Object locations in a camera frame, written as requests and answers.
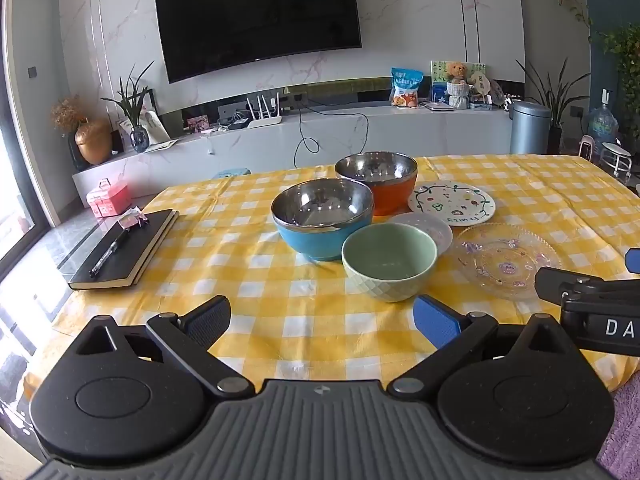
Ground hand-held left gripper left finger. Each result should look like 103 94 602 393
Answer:
65 296 256 401

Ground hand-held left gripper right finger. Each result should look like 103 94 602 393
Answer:
387 294 576 398

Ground clear glass plate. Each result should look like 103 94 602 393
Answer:
452 223 562 301

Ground green ceramic bowl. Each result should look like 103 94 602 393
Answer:
341 223 439 303

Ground small white plastic plate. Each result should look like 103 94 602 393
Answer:
390 211 454 256

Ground white painted plate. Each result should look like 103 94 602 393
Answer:
407 180 496 224

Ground blue steel bowl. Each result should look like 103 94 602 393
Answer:
271 178 375 262

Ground orange steel bowl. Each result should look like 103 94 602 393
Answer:
334 151 419 217

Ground yellow checked tablecloth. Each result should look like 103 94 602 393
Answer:
50 152 640 393

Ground black notebook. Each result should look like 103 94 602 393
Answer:
68 209 180 291

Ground white round stool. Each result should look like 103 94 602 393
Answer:
599 140 633 178

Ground black pen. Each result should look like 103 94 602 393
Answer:
89 220 132 277

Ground pink clip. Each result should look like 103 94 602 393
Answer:
117 206 150 231

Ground blue water bottle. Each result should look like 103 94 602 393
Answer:
586 89 621 153

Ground grey trash bin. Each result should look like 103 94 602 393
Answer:
510 100 555 156

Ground pink box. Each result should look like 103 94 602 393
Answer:
86 178 130 218

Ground potted long-leaf plant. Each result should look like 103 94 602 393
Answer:
515 55 591 155

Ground white marble cabinet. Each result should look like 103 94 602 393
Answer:
72 105 516 228

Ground hanging vine plant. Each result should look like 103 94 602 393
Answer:
525 0 640 126

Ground framed white drawing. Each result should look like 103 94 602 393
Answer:
132 89 171 143

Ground white router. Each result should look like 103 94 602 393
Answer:
245 92 283 129

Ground white fabric basket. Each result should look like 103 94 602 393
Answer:
446 82 471 111

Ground gold vase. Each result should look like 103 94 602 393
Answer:
75 117 113 166

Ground round hand fan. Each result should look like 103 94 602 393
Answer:
467 71 493 98

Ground green leafy plant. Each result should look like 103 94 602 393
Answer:
100 60 156 128

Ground brown teddy bear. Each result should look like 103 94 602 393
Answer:
445 61 471 85

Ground blue snack bag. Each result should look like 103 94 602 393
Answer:
390 67 425 108

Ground green painting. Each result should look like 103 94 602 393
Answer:
430 60 488 103

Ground dried flowers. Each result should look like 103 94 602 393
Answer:
50 94 91 133

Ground black television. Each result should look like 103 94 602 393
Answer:
153 0 363 84

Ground black cable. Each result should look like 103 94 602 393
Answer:
293 95 368 167

